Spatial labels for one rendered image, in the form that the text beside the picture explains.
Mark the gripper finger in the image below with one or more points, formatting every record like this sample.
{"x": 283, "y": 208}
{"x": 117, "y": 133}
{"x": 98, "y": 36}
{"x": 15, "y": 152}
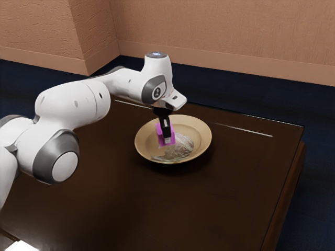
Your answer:
{"x": 166, "y": 132}

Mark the magenta block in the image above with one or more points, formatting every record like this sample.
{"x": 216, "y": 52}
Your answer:
{"x": 159, "y": 129}

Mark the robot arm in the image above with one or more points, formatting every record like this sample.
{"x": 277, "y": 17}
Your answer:
{"x": 78, "y": 104}

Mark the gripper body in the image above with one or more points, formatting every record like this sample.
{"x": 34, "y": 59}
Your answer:
{"x": 161, "y": 113}

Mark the tan patterned plate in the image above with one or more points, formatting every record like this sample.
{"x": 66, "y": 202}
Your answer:
{"x": 183, "y": 130}

